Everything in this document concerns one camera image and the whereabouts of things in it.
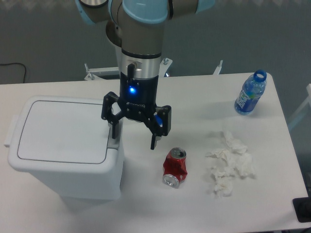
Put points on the crushed red soda can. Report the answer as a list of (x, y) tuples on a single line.
[(174, 167)]

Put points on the crumpled white tissue pile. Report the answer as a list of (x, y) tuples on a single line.
[(233, 160)]

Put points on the blue plastic bottle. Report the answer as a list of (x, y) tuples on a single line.
[(252, 90)]

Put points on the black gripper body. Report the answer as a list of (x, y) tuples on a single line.
[(138, 97)]

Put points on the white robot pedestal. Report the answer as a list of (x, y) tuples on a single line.
[(102, 71)]

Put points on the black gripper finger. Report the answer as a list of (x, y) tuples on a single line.
[(114, 119), (165, 113)]

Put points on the white furniture at right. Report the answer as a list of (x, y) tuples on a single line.
[(301, 111)]

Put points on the black device at edge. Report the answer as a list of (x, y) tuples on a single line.
[(302, 207)]

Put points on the blue bottle cap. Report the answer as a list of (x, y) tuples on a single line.
[(159, 120)]

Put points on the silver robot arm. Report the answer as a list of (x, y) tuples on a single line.
[(136, 28)]

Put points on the white trash can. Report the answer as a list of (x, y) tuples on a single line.
[(64, 143)]

